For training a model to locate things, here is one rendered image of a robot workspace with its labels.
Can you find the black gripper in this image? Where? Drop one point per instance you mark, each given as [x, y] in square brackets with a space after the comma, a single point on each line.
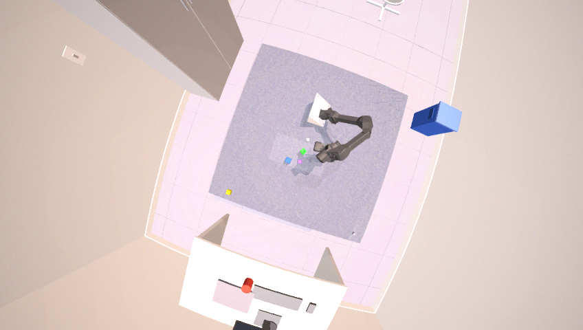
[319, 146]

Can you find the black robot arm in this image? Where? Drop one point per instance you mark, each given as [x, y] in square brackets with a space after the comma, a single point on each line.
[342, 151]

